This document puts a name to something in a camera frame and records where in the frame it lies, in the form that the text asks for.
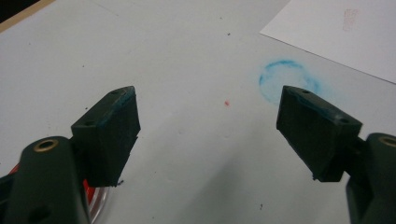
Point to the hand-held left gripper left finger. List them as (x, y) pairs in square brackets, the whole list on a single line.
[(106, 137)]

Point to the red round ink pad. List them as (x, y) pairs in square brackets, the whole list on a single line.
[(89, 192)]

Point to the white paper sheet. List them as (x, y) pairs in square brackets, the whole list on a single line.
[(330, 31)]

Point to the white foam board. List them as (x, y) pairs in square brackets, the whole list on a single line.
[(193, 62)]

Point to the wooden table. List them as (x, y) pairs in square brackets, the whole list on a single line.
[(21, 14)]

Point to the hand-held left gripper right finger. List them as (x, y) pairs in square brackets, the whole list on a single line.
[(314, 137)]

